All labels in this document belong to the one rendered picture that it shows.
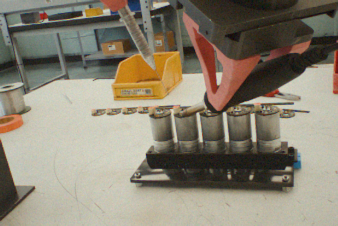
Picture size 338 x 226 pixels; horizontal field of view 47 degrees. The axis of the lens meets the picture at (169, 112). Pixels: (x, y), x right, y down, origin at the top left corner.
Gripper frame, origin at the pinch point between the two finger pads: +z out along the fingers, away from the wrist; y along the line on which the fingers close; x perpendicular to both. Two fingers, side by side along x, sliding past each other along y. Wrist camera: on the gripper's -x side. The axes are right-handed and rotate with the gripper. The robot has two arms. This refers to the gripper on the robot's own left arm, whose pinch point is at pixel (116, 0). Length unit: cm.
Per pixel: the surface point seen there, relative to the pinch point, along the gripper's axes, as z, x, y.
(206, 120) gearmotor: 14.3, -2.7, -0.9
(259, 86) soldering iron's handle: 9.5, -7.8, -12.4
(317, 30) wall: 118, -132, 407
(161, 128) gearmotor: 13.5, 2.0, 0.6
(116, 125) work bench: 15.5, 11.1, 16.7
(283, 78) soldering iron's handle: 9.1, -9.2, -14.0
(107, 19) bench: 3, 49, 258
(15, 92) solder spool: 5.4, 28.6, 30.1
